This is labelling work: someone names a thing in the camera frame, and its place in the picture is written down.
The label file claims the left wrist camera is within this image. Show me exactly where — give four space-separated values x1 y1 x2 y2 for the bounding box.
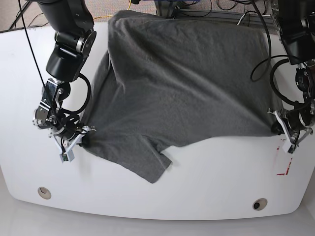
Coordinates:
283 140 297 154

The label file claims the left table cable grommet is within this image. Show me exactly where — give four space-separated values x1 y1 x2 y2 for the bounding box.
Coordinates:
37 187 52 200

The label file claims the right table cable grommet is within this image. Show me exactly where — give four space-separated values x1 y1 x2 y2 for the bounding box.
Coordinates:
252 198 268 211

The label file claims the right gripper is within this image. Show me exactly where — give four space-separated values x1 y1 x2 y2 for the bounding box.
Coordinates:
48 121 96 154

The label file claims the white cable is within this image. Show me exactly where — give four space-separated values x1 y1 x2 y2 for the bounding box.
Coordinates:
236 12 249 25

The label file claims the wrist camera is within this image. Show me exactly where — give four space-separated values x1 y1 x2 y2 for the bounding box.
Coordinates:
283 140 297 154
60 150 74 162

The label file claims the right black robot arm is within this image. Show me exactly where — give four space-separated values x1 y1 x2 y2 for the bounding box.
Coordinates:
33 0 96 144

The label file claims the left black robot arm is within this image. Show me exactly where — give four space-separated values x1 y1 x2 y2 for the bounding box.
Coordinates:
261 0 315 153

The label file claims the yellow cable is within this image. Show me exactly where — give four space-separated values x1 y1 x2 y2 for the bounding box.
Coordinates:
93 0 131 22

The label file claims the red tape rectangle marking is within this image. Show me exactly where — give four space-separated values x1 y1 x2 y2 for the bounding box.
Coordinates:
274 138 293 176

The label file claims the aluminium frame stand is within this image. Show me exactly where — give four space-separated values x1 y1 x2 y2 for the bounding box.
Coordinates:
154 0 273 27

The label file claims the table cable grommet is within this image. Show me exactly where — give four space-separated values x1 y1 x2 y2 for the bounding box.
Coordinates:
37 187 52 200
252 198 268 211

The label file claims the grey t-shirt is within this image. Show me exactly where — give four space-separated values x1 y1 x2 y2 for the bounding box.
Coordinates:
82 10 283 183

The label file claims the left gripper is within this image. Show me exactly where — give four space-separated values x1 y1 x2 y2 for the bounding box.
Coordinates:
268 108 314 147

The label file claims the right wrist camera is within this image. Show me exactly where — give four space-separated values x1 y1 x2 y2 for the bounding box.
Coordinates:
60 150 74 162

